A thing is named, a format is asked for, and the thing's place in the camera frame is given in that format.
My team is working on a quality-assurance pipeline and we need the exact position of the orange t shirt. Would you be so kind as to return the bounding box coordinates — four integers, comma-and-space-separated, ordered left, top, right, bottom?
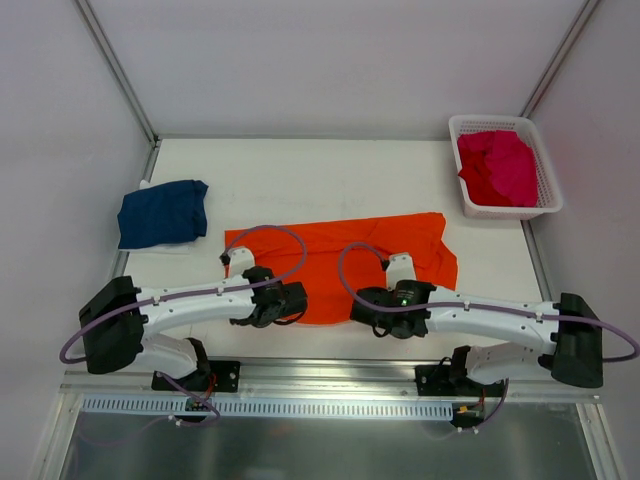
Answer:
236, 213, 458, 326

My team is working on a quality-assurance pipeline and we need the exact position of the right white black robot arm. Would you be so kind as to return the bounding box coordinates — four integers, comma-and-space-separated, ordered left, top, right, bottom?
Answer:
350, 280, 604, 396

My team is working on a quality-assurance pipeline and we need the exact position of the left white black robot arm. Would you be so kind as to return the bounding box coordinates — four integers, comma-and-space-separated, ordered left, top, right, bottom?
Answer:
79, 266, 308, 392

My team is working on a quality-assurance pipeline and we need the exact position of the folded blue t shirt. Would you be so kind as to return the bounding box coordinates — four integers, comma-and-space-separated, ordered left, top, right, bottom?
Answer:
117, 179, 210, 250

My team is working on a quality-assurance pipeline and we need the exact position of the red t shirt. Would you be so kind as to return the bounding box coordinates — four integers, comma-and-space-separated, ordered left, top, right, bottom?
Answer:
458, 148, 512, 207

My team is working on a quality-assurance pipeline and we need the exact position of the white plastic basket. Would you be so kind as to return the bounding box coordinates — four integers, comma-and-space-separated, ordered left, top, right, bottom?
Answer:
448, 115, 563, 220

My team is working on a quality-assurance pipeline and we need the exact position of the pink t shirt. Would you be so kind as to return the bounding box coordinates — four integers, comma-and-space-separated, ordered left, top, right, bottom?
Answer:
457, 130, 538, 208

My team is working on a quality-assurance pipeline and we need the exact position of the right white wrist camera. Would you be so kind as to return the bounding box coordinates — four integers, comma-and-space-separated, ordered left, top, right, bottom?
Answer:
382, 252, 416, 290

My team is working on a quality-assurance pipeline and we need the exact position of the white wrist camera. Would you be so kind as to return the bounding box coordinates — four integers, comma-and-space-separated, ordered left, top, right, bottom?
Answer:
219, 246, 256, 278
382, 252, 416, 290

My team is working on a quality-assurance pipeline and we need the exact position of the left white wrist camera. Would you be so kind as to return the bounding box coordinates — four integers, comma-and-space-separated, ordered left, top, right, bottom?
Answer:
219, 246, 256, 278

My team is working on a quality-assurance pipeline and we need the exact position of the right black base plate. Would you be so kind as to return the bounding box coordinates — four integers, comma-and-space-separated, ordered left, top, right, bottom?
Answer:
414, 364, 505, 398

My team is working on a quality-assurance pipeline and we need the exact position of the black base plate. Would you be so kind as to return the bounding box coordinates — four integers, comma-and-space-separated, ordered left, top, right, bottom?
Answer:
414, 364, 505, 398
151, 359, 241, 393

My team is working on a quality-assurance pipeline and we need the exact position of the aluminium mounting rail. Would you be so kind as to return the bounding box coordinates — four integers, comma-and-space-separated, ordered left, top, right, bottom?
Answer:
59, 358, 603, 404

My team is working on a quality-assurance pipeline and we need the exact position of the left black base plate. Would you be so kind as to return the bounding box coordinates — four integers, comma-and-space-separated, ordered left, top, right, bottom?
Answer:
151, 359, 241, 393

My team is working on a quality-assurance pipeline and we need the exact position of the white slotted cable duct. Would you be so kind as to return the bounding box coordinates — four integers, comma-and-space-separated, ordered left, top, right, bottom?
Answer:
82, 394, 454, 422

